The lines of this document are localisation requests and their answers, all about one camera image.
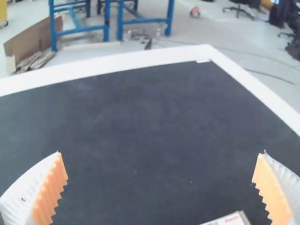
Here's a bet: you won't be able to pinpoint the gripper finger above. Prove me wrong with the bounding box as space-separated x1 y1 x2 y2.
251 150 300 225
0 150 69 225

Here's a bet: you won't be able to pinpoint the grey printed block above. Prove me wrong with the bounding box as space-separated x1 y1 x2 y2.
199 210 252 225

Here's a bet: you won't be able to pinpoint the black mat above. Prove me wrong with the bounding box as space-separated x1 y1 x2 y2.
0 60 300 225

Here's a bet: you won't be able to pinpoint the flat cardboard sheets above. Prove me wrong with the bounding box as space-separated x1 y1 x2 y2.
3 13 64 74

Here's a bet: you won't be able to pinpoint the black bags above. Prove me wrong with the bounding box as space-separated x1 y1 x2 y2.
269 1 300 29

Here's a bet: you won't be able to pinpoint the yellow cart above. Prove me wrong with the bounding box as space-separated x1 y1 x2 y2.
0 0 9 27

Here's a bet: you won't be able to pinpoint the black office chair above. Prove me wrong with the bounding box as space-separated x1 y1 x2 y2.
222 0 256 21

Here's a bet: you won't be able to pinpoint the colourful ball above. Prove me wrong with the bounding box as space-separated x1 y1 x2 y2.
189 6 202 19

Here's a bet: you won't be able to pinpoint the blue metal frame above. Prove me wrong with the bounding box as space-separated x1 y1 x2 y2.
48 0 111 53
116 0 175 41

